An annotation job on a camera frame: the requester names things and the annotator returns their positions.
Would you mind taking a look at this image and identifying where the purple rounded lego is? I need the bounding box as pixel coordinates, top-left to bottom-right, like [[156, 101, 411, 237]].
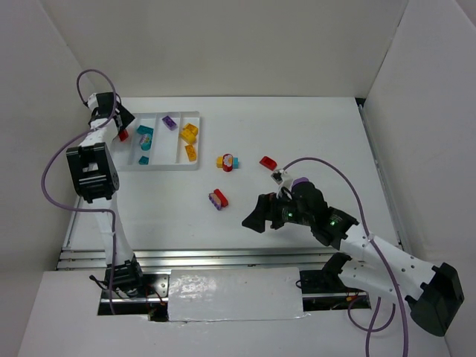
[[293, 177, 309, 186]]

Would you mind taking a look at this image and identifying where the red and purple lego stack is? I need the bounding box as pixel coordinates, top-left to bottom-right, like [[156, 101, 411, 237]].
[[208, 189, 229, 210]]

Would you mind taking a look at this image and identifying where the aluminium front rail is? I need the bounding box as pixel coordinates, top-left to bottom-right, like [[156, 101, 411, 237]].
[[57, 248, 335, 271]]

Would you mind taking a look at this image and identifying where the teal lego brick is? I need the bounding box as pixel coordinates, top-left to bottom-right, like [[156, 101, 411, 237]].
[[137, 125, 154, 135]]

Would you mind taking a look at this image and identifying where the yellow round printed lego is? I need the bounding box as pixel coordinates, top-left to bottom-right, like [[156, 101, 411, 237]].
[[180, 129, 196, 145]]

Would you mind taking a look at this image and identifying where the red sloped lego brick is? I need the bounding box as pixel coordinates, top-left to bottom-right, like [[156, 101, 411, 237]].
[[260, 156, 277, 171]]

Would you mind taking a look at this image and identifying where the teal round printed lego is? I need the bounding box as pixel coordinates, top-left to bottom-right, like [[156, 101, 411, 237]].
[[139, 133, 152, 151]]

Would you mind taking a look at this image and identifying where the yellow lego brick in tray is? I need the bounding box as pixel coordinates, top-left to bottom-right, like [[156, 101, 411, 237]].
[[184, 144, 197, 162]]

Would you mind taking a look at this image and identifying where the yellow lego brick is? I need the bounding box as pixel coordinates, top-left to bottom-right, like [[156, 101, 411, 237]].
[[184, 144, 197, 162], [184, 123, 199, 136]]

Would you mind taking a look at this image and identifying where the yellow red blue lego cluster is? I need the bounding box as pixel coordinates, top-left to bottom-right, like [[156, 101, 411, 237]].
[[216, 154, 239, 172]]

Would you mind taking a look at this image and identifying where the small teal square lego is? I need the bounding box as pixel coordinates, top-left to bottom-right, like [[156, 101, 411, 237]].
[[138, 156, 149, 165]]

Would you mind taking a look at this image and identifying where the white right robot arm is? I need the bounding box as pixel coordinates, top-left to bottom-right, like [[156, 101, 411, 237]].
[[242, 180, 464, 337]]

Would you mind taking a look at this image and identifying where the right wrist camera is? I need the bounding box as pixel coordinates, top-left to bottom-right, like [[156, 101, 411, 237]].
[[271, 169, 293, 199]]

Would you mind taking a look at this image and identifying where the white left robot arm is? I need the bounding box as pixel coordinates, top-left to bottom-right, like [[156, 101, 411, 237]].
[[66, 92, 144, 298]]

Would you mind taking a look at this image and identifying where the white divided sorting tray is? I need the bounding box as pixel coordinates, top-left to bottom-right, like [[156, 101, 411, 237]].
[[109, 112, 201, 171]]

